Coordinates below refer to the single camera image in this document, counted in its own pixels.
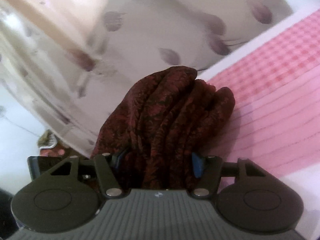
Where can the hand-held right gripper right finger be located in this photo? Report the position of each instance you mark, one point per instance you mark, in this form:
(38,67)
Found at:
(197,166)

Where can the colourful patterned cloth bundle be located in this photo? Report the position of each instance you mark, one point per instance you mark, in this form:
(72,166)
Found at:
(50,145)

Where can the dark red patterned garment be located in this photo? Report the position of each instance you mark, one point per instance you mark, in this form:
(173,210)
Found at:
(170,115)

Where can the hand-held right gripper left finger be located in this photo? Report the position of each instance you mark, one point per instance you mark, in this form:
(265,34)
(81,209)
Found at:
(121,158)

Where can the beige leaf print curtain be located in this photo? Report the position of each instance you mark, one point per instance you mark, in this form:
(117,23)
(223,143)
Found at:
(140,22)

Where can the pink checkered bed sheet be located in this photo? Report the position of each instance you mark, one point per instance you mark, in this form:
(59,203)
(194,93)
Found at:
(275,85)

